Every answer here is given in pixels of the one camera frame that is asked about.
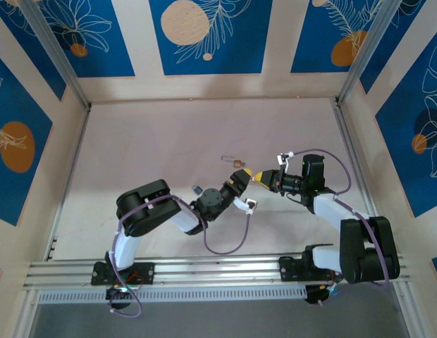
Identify black base connector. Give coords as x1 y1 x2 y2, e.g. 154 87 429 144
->
105 285 135 311
304 284 338 306

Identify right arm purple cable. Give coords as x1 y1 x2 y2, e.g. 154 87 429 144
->
290 148 390 306

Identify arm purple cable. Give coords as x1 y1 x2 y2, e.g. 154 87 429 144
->
290 148 390 306
108 194 253 317

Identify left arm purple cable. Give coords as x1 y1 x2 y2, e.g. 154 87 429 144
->
108 194 253 317

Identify aluminium side rail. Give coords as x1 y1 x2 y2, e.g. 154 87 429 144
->
44 105 92 262
331 100 389 254

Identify aluminium rail beam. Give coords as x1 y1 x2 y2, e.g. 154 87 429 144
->
23 251 412 292

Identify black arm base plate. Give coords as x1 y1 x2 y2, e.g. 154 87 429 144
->
90 261 156 287
278 256 345 284

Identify white slotted cable duct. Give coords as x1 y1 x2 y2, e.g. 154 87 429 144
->
37 284 308 304

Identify aluminium corner post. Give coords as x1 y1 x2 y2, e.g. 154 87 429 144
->
19 0 93 111
336 0 399 106

